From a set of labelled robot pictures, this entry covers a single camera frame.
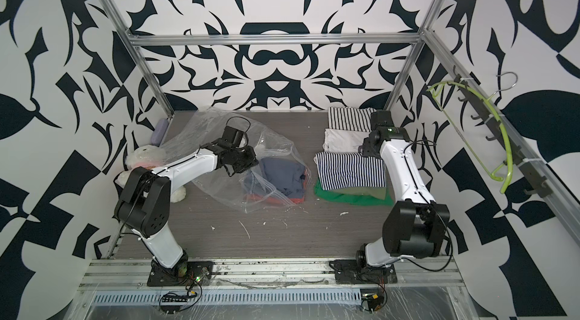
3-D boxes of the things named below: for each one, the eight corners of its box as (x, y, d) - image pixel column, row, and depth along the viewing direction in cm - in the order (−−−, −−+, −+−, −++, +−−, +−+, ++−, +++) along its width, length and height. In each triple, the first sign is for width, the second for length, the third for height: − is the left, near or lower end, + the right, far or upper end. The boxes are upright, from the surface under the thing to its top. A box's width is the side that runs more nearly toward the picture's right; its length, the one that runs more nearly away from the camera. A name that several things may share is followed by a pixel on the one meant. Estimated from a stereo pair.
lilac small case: (150, 146, 111) (147, 142, 109) (161, 122, 121) (159, 118, 119) (159, 146, 111) (156, 142, 109) (170, 122, 121) (167, 118, 119)
